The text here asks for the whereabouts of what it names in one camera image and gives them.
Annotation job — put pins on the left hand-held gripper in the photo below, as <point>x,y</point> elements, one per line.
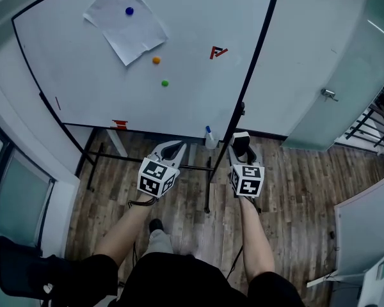
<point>155,177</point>

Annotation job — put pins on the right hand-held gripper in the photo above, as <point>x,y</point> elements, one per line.
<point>247,181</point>

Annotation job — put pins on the black whiteboard eraser white felt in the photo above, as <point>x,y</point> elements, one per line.
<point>244,149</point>

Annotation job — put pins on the white whiteboard with black frame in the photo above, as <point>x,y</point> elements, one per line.
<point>185,101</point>

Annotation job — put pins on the person's right forearm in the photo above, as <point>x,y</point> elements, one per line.
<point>256,235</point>

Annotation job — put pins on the person's left forearm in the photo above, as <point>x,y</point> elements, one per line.
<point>128,229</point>

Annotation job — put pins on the black whiteboard stand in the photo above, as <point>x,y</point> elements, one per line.
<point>211,171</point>

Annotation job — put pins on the clear marker holder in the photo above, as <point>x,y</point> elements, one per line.
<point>211,143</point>

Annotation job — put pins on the blue capped marker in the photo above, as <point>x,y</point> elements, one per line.
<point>210,134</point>

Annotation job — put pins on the white table leg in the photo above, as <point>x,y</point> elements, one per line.
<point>116,142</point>

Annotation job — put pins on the red label strip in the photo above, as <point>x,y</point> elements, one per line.
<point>120,124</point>

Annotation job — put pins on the brown wrist band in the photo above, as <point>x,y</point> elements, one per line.
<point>144,202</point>

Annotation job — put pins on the green round magnet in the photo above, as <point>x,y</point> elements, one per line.
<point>164,83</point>

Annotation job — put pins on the person's black shoe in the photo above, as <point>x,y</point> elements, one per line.
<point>155,225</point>

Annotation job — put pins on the orange round magnet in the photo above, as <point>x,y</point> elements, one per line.
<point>156,60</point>

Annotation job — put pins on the person's grey trouser leg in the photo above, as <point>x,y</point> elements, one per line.
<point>158,241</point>

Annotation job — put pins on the white paper sheet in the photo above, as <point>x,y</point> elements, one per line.
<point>128,27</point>

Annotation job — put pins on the frosted glass door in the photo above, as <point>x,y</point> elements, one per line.
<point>339,75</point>

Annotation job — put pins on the person's black shirt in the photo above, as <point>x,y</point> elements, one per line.
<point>195,283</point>

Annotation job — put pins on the black metal railing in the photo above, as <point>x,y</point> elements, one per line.
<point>371,123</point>

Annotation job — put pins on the blue round magnet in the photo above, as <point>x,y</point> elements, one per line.
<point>129,11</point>

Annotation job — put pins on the white partition panel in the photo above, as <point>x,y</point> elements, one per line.
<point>364,229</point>

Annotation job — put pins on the frosted glass window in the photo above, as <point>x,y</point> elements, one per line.
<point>19,200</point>

